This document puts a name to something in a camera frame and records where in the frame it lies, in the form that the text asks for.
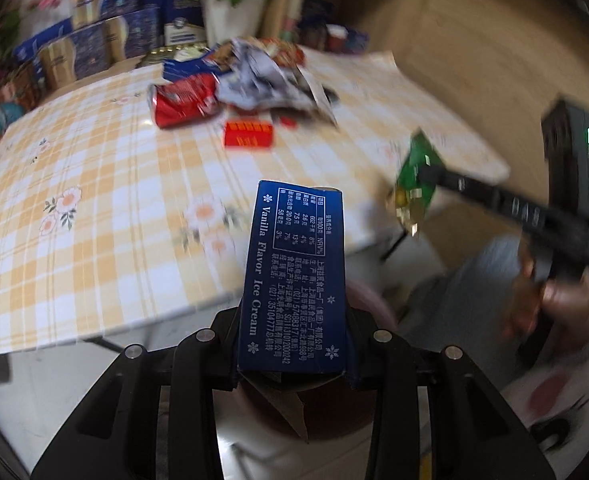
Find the white printed blister card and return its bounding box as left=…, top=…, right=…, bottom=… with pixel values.
left=216, top=38, right=337, bottom=126

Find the blue ice cream box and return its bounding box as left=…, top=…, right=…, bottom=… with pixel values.
left=238, top=180, right=346, bottom=374

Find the right hand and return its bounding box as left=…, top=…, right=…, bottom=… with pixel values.
left=503, top=246, right=589, bottom=353

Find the yellow plaid floral tablecloth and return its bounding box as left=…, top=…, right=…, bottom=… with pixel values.
left=0, top=51, right=510, bottom=354

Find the blue white milk carton box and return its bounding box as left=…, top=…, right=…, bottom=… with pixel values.
left=163, top=0, right=206, bottom=47

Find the small red cardboard box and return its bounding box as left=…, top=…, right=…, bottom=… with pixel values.
left=223, top=119, right=274, bottom=150

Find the green snack wrapper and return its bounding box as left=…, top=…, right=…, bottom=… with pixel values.
left=387, top=129, right=444, bottom=236

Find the blue snack packet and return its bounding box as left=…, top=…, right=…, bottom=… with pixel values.
left=162, top=58, right=225, bottom=82

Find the brown paper bag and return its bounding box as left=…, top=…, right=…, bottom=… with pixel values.
left=206, top=37, right=305, bottom=70

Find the crushed red soda can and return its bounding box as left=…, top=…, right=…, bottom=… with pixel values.
left=147, top=73, right=222, bottom=129

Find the white square flower vase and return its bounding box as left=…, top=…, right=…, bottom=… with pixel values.
left=201, top=0, right=266, bottom=48

